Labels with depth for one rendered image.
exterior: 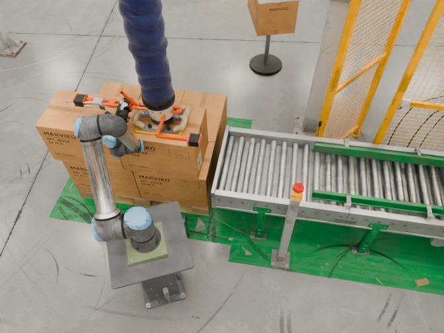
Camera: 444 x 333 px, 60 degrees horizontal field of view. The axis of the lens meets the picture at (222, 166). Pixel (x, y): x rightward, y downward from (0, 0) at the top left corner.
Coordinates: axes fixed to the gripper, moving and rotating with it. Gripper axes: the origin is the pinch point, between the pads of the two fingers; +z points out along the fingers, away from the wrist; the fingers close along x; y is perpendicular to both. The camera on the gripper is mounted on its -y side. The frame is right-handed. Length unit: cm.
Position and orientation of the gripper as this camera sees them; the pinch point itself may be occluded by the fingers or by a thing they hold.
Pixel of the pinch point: (123, 104)
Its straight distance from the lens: 287.9
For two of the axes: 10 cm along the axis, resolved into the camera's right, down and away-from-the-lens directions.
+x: -0.1, -6.0, -8.0
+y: 9.9, 1.3, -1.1
